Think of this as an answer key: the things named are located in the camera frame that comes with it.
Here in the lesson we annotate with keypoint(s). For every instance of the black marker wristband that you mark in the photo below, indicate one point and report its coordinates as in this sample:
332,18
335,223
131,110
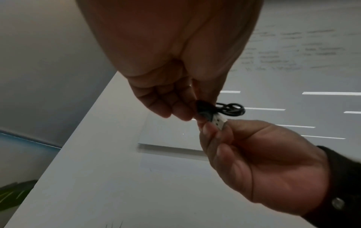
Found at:
344,189

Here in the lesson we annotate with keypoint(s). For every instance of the grey roller blind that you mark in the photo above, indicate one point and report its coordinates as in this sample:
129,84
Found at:
42,66

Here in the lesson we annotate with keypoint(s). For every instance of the white wall whiteboard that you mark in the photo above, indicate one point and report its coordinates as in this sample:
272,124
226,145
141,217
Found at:
282,78

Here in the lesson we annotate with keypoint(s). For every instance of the small potted grass plant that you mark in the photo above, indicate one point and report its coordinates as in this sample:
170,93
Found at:
114,225

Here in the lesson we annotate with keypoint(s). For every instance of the large leafy green plant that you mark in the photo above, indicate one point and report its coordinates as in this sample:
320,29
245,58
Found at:
17,191

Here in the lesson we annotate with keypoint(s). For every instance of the person's left hand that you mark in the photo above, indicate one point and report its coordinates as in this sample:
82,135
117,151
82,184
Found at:
169,44

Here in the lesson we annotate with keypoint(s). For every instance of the person's right hand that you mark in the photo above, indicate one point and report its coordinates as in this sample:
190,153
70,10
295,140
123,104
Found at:
268,167

